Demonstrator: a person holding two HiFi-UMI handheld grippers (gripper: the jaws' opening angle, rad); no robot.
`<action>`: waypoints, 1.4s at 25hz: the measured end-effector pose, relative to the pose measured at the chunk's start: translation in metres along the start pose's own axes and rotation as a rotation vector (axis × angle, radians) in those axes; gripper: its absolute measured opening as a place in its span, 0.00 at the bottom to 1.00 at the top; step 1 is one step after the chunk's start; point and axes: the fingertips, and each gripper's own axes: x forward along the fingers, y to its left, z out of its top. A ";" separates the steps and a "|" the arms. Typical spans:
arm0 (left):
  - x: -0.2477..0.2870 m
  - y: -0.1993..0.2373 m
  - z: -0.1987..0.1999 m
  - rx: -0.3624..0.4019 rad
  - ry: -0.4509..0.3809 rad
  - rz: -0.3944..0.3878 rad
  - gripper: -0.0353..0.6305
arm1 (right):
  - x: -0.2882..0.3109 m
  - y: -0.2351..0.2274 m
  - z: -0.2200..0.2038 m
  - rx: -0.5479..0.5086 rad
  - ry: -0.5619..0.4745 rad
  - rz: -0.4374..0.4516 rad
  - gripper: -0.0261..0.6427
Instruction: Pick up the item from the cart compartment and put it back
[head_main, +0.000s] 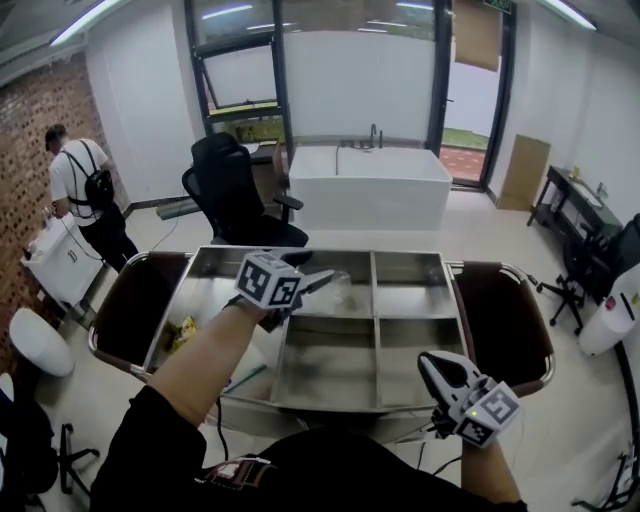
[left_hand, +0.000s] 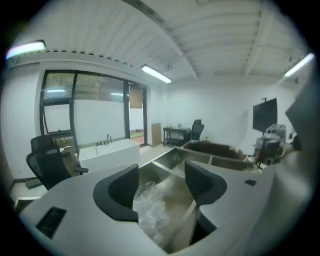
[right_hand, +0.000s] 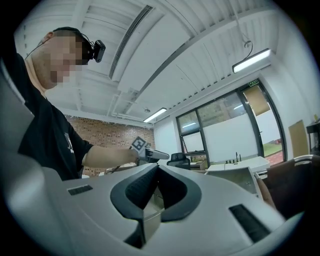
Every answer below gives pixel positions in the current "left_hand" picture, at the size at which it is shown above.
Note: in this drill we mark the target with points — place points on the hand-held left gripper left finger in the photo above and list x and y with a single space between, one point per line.
82 200

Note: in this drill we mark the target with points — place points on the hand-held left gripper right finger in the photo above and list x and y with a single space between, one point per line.
240 200

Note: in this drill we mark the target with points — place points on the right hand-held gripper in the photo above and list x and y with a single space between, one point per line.
303 117

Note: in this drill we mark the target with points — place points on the clear plastic bag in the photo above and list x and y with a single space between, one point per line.
150 205

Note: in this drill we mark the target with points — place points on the equipment trolley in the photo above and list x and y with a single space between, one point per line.
271 145

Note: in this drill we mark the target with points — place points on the wooden desk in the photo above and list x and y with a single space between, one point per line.
71 157

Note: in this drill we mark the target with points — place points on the black mesh office chair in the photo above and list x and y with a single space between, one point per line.
47 162

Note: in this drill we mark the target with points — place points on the ceiling light tube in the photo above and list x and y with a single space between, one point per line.
298 65
25 49
156 73

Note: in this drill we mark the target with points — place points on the white bathtub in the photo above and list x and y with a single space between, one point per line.
112 153

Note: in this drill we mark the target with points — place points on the black faucet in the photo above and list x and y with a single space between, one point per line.
108 139

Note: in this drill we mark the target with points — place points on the black office chair with headrest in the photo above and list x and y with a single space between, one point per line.
197 130

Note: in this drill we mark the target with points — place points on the black console table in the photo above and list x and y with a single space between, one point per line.
176 132

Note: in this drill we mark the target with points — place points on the leaning cardboard panel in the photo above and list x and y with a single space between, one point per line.
156 135

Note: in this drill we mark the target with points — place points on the black framed window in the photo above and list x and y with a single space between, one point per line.
82 100

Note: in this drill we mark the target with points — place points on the cardboard sheet on door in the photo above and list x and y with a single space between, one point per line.
135 97

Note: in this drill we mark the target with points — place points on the black wall monitor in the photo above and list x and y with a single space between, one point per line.
265 115

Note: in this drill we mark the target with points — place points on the black door frame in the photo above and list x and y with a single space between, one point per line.
145 112

